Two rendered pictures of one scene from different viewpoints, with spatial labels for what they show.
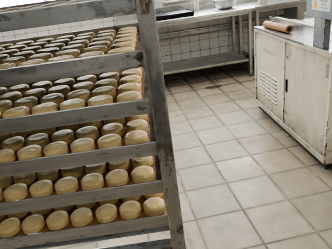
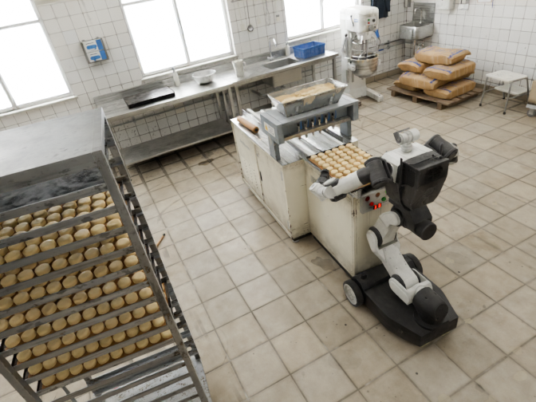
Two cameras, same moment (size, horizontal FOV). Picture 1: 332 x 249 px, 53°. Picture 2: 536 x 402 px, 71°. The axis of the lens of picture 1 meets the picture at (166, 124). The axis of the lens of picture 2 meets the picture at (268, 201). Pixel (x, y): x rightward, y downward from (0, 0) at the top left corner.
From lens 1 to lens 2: 111 cm
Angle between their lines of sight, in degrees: 16
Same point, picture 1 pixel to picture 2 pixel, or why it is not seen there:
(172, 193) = (174, 330)
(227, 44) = (214, 112)
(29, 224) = (101, 359)
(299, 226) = (274, 293)
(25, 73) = (96, 301)
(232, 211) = (228, 290)
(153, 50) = (155, 282)
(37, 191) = (104, 344)
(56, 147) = (112, 321)
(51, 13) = (105, 278)
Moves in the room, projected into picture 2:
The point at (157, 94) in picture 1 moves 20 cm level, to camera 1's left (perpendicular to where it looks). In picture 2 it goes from (159, 297) to (108, 315)
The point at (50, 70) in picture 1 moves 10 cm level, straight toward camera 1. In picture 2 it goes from (107, 297) to (116, 312)
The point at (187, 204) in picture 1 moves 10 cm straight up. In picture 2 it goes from (194, 291) to (191, 283)
